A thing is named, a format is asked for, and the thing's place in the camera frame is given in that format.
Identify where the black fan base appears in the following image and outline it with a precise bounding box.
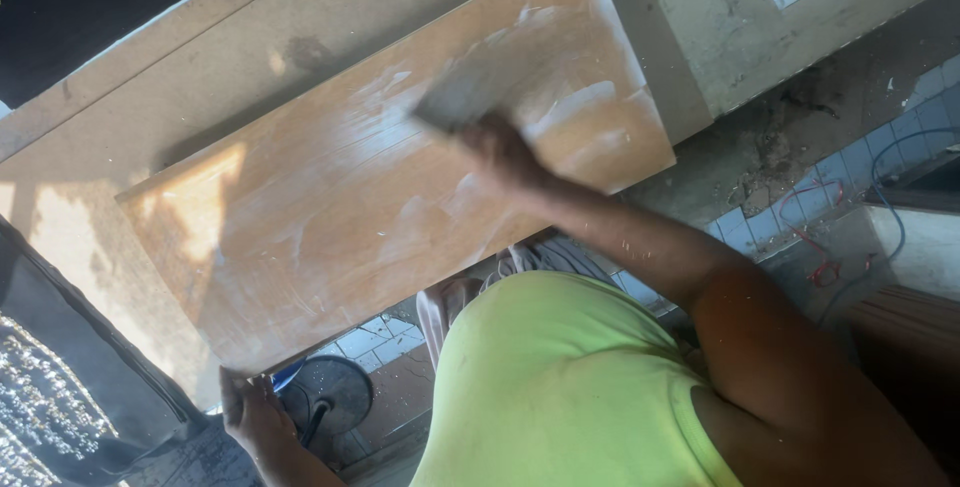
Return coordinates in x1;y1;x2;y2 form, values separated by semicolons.
277;355;375;473

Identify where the person's yellow-green shirt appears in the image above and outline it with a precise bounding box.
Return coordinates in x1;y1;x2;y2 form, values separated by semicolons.
409;271;744;487

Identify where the grey putty scraper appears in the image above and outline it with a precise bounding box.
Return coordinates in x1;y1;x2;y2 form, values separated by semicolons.
412;59;519;136

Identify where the red cable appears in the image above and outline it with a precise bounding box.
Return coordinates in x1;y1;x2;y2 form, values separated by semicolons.
778;178;880;290

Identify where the beige flat panel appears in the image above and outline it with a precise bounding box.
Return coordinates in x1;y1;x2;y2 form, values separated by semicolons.
0;0;560;412

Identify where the brown wooden board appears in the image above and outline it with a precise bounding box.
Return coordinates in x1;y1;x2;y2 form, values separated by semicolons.
116;0;678;378

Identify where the blue cable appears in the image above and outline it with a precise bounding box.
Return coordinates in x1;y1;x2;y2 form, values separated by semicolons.
816;125;960;332

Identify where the person's right hand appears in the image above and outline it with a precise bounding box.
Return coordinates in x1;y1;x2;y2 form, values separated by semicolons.
450;112;558;199

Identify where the person's left hand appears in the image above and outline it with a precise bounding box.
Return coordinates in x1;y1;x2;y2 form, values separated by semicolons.
218;365;301;460

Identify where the blue plastic object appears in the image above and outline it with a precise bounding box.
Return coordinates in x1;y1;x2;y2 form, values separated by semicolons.
271;356;307;394

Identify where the brown wooden furniture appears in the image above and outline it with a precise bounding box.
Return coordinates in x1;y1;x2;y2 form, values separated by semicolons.
846;283;960;466

